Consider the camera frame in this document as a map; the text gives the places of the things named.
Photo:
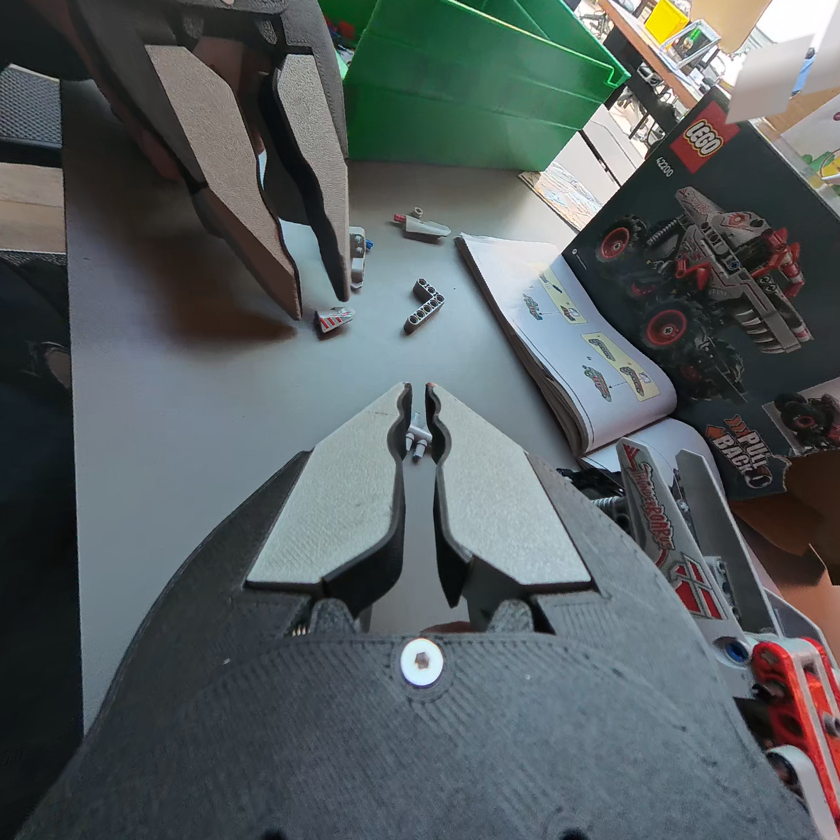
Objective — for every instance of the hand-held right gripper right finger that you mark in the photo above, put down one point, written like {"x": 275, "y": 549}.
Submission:
{"x": 505, "y": 518}

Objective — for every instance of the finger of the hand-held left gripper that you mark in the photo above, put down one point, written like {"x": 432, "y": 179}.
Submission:
{"x": 321, "y": 144}
{"x": 223, "y": 157}

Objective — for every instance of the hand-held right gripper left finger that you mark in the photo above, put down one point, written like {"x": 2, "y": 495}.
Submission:
{"x": 334, "y": 505}

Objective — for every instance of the small light grey lego connector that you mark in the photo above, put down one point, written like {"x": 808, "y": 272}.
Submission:
{"x": 417, "y": 438}

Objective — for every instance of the grey red-striped lego wedge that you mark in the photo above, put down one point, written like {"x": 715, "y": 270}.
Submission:
{"x": 336, "y": 321}

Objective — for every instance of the light grey lego sub-assembly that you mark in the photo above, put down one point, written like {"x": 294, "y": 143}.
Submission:
{"x": 358, "y": 259}

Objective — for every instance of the grey lego piece red pin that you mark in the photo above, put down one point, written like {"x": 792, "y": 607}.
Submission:
{"x": 425, "y": 227}

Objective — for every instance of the dark grey angled lego beam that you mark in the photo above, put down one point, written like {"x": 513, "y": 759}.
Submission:
{"x": 423, "y": 307}

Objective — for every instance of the lego instruction booklet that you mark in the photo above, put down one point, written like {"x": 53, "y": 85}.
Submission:
{"x": 590, "y": 341}

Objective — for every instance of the lego monster truck model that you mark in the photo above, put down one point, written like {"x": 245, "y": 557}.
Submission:
{"x": 722, "y": 590}

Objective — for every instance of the black lego set box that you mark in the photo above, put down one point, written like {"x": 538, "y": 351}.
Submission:
{"x": 735, "y": 275}

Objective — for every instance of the green plastic storage bin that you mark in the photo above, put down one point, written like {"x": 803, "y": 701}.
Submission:
{"x": 472, "y": 92}

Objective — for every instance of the black mesh office chair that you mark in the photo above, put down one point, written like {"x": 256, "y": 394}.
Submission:
{"x": 29, "y": 111}

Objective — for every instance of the patterned floor mat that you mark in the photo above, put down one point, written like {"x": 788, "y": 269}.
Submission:
{"x": 564, "y": 193}

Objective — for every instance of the brown cardboard box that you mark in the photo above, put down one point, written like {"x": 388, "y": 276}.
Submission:
{"x": 797, "y": 518}

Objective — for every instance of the cluttered background desk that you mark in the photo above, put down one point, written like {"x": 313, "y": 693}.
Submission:
{"x": 663, "y": 59}

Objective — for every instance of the yellow box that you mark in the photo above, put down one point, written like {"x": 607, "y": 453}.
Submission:
{"x": 666, "y": 16}

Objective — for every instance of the white paper card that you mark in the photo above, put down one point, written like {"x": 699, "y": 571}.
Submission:
{"x": 771, "y": 75}

